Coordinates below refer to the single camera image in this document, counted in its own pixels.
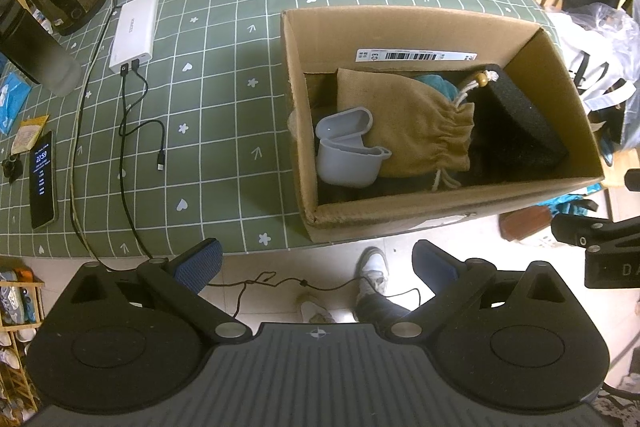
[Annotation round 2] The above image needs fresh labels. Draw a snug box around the flat blue packet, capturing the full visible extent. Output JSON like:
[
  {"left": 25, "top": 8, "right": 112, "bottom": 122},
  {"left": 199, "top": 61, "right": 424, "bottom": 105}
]
[{"left": 0, "top": 71, "right": 32, "bottom": 136}]

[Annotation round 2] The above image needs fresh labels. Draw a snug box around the white power bank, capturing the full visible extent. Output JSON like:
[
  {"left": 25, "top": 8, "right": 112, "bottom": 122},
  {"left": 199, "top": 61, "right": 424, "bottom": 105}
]
[{"left": 109, "top": 0, "right": 161, "bottom": 75}]

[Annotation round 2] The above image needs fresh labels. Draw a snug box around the black foam sponge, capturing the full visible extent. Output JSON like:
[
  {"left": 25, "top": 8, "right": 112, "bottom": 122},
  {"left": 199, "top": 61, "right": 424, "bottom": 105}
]
[{"left": 470, "top": 64, "right": 570, "bottom": 170}]

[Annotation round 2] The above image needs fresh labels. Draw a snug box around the thin black floor cable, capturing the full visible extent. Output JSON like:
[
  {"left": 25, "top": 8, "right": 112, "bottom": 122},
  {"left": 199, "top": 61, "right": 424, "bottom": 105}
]
[{"left": 207, "top": 272, "right": 436, "bottom": 308}]

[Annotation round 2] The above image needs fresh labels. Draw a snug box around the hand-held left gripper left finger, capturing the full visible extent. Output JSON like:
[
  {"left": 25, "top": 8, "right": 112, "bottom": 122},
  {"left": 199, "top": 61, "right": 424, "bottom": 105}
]
[{"left": 50, "top": 238, "right": 251, "bottom": 342}]

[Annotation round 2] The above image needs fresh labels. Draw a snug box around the tan drawstring pouch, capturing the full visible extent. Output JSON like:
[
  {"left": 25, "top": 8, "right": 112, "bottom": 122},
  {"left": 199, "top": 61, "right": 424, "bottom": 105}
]
[{"left": 336, "top": 67, "right": 476, "bottom": 192}]

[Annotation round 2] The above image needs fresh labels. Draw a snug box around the grey silicone case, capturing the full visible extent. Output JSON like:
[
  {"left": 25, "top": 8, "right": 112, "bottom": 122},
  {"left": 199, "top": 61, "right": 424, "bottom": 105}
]
[{"left": 315, "top": 107, "right": 392, "bottom": 188}]

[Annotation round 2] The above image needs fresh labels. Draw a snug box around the dark grey bottle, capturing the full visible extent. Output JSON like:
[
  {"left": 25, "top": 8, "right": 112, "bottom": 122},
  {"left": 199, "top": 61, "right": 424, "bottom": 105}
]
[{"left": 0, "top": 0, "right": 83, "bottom": 98}]

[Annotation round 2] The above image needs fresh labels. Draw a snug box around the wooden shoe rack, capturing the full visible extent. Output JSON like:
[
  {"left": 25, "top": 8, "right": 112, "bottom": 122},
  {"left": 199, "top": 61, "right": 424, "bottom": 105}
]
[{"left": 0, "top": 257, "right": 48, "bottom": 427}]

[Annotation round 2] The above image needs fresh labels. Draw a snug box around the brown snack packet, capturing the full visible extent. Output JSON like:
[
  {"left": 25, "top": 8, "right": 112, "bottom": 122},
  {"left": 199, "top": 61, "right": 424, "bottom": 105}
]
[{"left": 12, "top": 116, "right": 51, "bottom": 154}]

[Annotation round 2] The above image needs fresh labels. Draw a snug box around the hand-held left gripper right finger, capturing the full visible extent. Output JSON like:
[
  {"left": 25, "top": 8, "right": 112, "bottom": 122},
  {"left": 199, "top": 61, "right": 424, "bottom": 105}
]
[{"left": 384, "top": 239, "right": 583, "bottom": 342}]

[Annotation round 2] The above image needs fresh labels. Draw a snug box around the small black clip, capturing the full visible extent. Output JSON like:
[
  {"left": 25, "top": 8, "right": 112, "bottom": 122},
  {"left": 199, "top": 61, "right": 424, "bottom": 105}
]
[{"left": 1, "top": 154, "right": 23, "bottom": 182}]

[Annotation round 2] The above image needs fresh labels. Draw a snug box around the short black usb cable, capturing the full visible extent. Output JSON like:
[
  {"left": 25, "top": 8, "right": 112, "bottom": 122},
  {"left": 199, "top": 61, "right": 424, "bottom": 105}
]
[{"left": 117, "top": 67, "right": 168, "bottom": 175}]

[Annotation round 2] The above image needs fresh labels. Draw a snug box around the cardboard box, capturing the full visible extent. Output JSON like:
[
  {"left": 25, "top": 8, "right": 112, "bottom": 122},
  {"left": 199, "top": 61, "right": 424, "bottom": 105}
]
[{"left": 280, "top": 6, "right": 607, "bottom": 244}]

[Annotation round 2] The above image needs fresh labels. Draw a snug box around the white sneaker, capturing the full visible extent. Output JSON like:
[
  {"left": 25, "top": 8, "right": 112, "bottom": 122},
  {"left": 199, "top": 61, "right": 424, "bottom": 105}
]
[
  {"left": 357, "top": 247, "right": 390, "bottom": 298},
  {"left": 300, "top": 297, "right": 336, "bottom": 324}
]

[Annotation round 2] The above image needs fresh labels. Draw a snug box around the long black cable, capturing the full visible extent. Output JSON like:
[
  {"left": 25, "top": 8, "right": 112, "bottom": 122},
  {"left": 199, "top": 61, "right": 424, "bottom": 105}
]
[{"left": 119, "top": 68, "right": 156, "bottom": 260}]

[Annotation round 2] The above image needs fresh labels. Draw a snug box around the brown item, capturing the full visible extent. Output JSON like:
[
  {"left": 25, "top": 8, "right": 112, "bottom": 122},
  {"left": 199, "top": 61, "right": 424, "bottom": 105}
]
[{"left": 500, "top": 207, "right": 556, "bottom": 243}]

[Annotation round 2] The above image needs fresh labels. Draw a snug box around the blue bath loofah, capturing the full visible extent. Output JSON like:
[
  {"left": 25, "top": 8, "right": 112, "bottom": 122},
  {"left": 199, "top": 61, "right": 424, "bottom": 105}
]
[{"left": 412, "top": 74, "right": 458, "bottom": 100}]

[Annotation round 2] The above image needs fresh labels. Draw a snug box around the black smartphone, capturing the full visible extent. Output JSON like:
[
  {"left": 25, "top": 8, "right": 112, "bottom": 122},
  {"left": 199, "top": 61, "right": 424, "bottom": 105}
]
[{"left": 31, "top": 131, "right": 60, "bottom": 230}]

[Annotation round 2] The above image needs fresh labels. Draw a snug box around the white cable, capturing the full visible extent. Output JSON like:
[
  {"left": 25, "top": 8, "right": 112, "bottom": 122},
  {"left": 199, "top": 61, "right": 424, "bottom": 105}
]
[{"left": 69, "top": 2, "right": 118, "bottom": 269}]

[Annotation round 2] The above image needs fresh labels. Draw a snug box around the clear plastic bag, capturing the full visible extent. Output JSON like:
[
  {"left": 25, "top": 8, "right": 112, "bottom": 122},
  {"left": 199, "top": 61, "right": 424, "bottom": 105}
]
[{"left": 575, "top": 0, "right": 640, "bottom": 58}]

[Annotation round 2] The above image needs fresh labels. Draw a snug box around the teal cloth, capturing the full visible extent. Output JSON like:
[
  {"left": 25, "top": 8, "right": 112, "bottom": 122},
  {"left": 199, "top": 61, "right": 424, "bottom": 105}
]
[{"left": 532, "top": 192, "right": 598, "bottom": 218}]

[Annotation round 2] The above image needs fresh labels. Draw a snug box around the white tote bag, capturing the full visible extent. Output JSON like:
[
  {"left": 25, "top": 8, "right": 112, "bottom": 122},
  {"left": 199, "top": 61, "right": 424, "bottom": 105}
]
[{"left": 555, "top": 22, "right": 640, "bottom": 112}]

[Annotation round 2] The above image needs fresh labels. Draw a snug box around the person's leg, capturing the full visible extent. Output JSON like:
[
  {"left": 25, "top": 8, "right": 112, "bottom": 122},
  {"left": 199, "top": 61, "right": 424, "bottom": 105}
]
[{"left": 352, "top": 292, "right": 401, "bottom": 325}]

